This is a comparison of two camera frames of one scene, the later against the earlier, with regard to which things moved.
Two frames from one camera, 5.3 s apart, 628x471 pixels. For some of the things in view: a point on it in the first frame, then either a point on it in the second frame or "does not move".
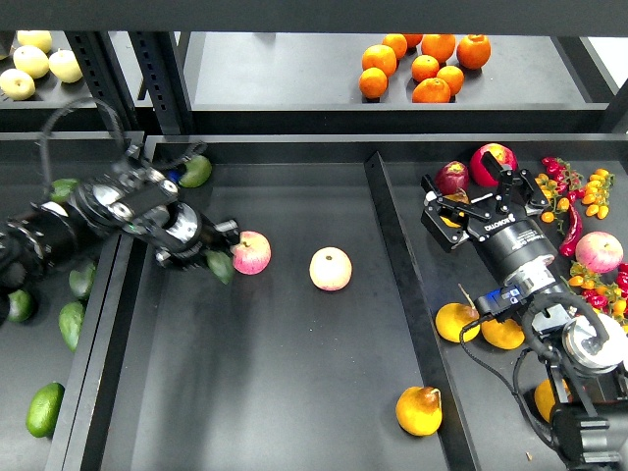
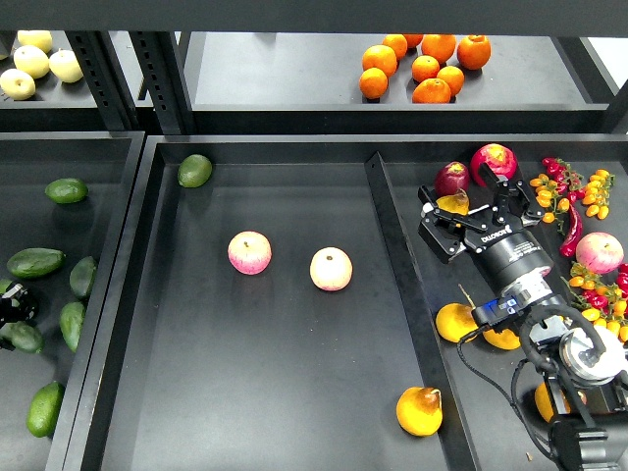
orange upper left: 380,56 does not move
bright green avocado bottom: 42,409 does not move
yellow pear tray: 419,410 does not move
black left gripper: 187,235 to 18,304
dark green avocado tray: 221,265 to 23,337
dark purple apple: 451,177 does not move
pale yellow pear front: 17,84 does not move
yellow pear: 461,196 does not move
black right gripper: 507,235 to 510,254
